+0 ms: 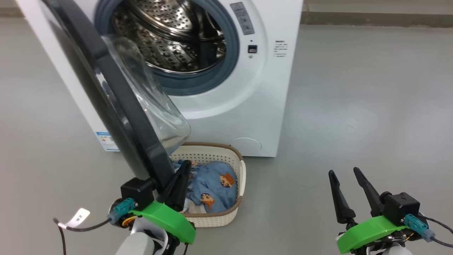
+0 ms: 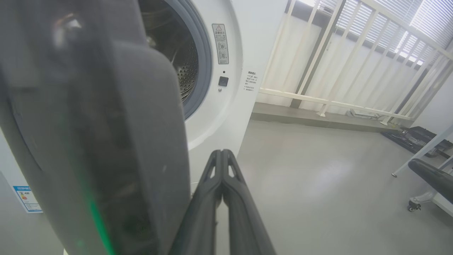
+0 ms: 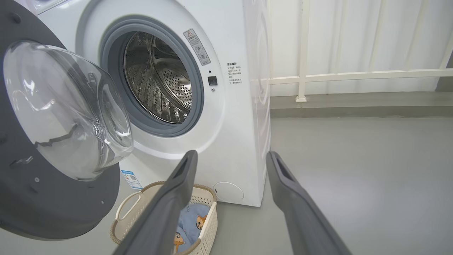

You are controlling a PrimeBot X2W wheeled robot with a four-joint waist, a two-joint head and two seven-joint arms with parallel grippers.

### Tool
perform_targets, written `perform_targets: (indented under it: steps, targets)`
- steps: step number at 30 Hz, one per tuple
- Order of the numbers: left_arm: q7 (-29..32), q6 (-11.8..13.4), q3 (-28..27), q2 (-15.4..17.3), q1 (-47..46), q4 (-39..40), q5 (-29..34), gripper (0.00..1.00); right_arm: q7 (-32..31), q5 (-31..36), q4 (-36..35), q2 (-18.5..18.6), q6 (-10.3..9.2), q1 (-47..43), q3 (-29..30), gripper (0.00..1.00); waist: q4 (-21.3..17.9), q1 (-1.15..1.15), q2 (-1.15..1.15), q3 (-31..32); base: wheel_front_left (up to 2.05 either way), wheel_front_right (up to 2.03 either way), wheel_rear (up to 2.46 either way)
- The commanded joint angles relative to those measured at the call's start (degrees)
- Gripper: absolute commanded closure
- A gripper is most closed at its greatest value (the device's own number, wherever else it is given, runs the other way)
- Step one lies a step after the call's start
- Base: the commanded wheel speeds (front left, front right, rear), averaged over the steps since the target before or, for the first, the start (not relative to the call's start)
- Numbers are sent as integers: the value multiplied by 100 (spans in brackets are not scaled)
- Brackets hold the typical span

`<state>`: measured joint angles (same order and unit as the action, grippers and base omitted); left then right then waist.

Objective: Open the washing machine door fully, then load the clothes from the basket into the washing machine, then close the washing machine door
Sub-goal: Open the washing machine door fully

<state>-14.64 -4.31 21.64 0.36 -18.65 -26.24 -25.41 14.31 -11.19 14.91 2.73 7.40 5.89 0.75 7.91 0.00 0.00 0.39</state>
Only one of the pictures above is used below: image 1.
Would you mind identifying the round white filter cover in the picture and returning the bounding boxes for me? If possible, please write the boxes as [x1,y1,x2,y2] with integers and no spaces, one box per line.
[229,137,262,155]

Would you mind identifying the teal cable connector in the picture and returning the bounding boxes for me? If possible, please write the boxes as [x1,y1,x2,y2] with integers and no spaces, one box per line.
[403,214,436,243]
[107,198,138,224]

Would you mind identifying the black round glass washer door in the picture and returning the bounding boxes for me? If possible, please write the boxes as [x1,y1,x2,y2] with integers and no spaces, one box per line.
[37,0,191,192]

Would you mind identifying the blue energy label sticker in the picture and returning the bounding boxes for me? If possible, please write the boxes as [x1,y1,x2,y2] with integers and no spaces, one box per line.
[96,132,120,152]

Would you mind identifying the grey warning sticker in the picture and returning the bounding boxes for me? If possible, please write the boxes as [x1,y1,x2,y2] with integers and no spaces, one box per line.
[230,2,256,35]

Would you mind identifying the white front-load washing machine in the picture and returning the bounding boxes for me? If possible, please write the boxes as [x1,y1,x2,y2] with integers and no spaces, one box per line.
[14,0,304,158]

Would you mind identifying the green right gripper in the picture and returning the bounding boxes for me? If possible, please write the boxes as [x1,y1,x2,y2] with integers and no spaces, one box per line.
[328,167,411,254]

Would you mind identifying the white cable tag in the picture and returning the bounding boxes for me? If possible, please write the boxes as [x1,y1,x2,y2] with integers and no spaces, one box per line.
[58,208,91,229]

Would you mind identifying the cream perforated laundry basket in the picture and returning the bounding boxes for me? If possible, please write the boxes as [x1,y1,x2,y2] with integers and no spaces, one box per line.
[170,142,246,228]

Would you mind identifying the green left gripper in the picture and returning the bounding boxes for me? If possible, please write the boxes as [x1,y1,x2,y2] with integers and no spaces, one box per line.
[130,160,196,255]

